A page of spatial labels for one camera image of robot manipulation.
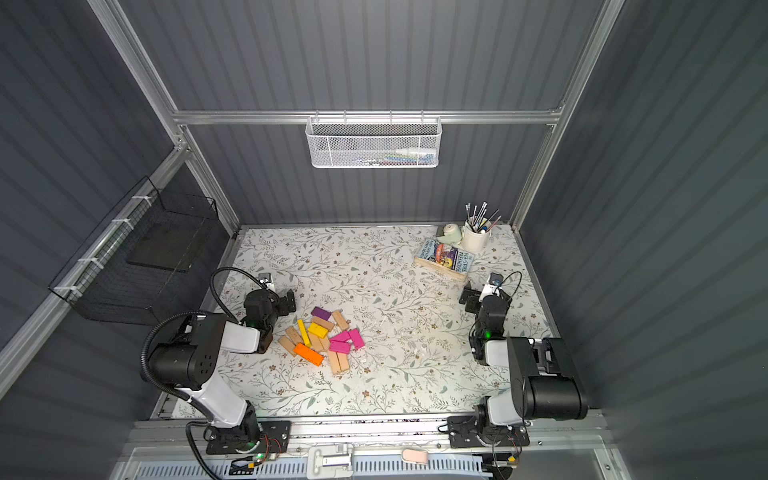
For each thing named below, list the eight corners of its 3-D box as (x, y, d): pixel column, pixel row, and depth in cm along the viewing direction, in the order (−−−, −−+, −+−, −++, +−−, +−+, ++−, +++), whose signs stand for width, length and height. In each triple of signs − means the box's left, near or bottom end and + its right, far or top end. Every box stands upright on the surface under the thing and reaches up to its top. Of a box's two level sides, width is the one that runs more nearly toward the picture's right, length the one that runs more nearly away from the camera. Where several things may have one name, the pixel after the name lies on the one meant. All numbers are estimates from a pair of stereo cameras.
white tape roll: (440, 241, 115) (442, 229, 110) (445, 234, 118) (447, 221, 113) (456, 248, 113) (459, 235, 108) (461, 240, 116) (464, 228, 110)
